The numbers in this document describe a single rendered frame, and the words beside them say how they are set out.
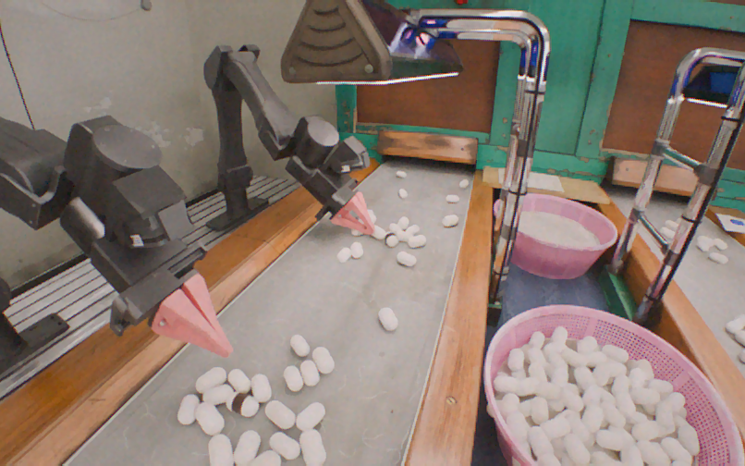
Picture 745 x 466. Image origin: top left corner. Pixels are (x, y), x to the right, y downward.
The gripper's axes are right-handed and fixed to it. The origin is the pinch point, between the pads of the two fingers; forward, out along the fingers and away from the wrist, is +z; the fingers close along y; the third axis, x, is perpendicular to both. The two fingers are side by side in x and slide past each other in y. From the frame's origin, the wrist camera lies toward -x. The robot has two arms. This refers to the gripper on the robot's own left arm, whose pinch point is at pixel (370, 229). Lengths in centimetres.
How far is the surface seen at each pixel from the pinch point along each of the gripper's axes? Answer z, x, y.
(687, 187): 54, -54, 42
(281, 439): 4.5, -3.4, -40.6
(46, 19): -196, 79, 51
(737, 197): 70, -65, 47
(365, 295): 5.1, -1.6, -16.1
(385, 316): 7.5, -6.2, -21.5
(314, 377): 4.4, -3.0, -32.9
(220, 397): -1.7, 2.4, -39.0
